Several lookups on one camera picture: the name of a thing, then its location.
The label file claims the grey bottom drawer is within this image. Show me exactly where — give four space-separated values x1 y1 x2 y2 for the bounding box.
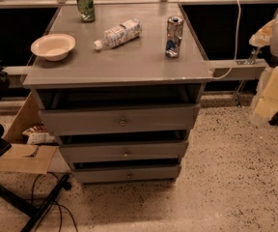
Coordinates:
73 165 181 184

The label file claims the grey drawer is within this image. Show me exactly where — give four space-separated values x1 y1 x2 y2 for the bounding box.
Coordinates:
39 104 200 136
73 165 181 184
60 140 188 163

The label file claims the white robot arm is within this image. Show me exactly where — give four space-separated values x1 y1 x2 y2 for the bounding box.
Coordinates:
249 14 278 124

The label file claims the grey middle drawer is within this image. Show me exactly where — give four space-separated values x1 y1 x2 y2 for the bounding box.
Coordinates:
60 140 188 163

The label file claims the grey top drawer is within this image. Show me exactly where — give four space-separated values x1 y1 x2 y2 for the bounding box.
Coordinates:
39 104 200 136

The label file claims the grey drawer cabinet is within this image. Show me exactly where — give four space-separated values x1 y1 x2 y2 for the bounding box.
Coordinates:
24 3 210 173

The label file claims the metal diagonal rod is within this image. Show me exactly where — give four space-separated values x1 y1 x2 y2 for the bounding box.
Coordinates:
232 46 263 108

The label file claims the silver blue energy can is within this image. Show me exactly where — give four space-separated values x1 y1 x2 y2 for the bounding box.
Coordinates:
165 15 184 58

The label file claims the clear plastic water bottle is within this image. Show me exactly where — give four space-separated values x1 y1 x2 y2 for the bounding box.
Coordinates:
94 18 142 50

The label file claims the green soda can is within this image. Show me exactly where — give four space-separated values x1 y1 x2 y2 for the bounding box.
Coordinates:
76 0 96 22

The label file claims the white bowl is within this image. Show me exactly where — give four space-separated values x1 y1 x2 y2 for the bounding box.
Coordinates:
31 34 75 62

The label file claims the crumpled snack bag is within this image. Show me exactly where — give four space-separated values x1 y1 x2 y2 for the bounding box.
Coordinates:
22 125 56 145

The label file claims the leaning wooden board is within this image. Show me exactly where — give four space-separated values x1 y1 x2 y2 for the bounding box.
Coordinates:
3 93 41 144

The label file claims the brown cardboard sheet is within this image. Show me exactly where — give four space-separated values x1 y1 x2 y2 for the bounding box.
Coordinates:
0 144 57 174

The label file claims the grey metal rail beam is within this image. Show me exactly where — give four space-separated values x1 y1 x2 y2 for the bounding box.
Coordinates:
209 59 267 81

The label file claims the white cable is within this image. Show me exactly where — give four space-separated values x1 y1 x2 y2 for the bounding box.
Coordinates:
211 0 242 81

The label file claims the black floor cable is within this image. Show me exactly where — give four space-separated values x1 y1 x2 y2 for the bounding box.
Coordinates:
30 172 79 232

